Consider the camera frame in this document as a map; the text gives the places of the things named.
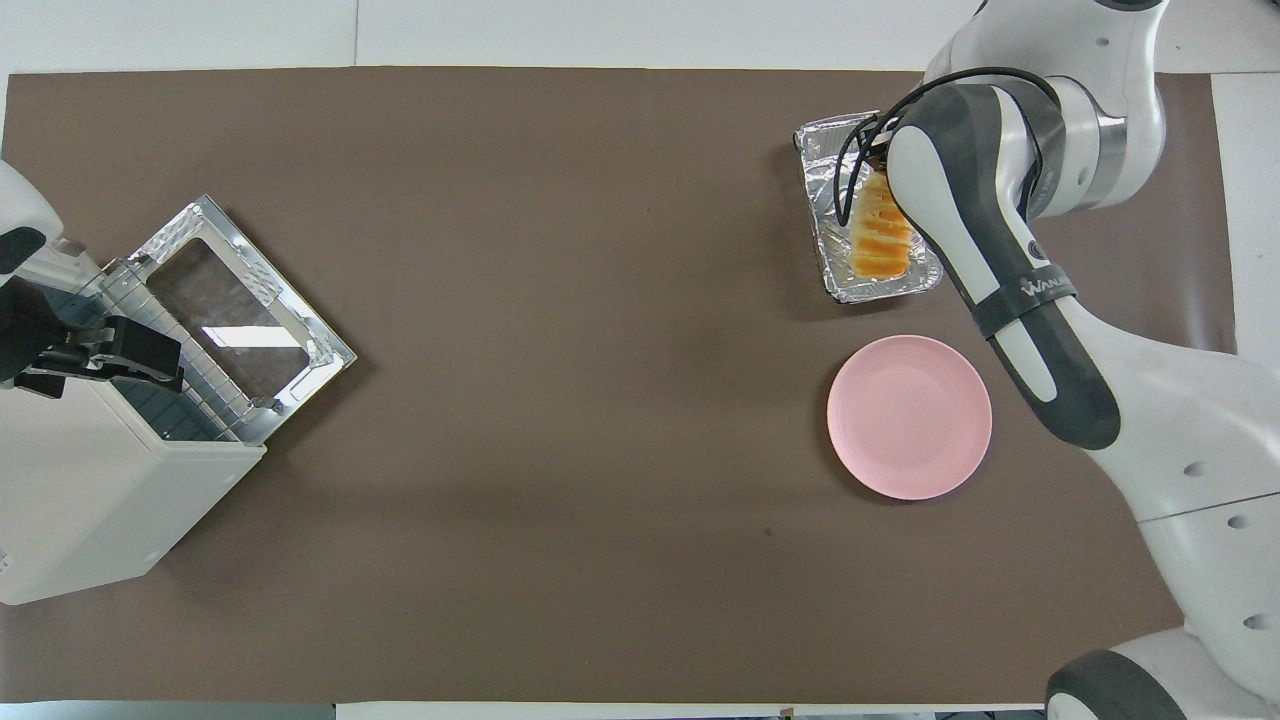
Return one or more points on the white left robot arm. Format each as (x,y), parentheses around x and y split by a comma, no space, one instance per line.
(25,215)

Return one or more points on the aluminium foil tray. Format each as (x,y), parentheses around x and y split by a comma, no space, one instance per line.
(830,200)

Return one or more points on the pink round plate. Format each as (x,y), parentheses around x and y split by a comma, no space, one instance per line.
(910,418)

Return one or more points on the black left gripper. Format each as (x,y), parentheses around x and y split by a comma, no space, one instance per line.
(30,335)

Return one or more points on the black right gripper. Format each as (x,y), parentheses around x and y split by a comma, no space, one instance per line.
(878,150)

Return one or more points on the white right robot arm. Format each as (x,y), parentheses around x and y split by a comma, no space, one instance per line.
(1180,420)

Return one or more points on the glass oven door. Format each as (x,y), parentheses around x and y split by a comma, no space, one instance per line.
(240,320)

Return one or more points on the brown paper table mat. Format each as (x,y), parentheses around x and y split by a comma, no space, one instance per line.
(600,350)

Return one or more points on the cream toaster oven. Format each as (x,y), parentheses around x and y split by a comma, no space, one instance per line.
(90,490)

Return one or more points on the golden braided bread loaf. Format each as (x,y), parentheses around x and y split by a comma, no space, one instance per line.
(880,235)

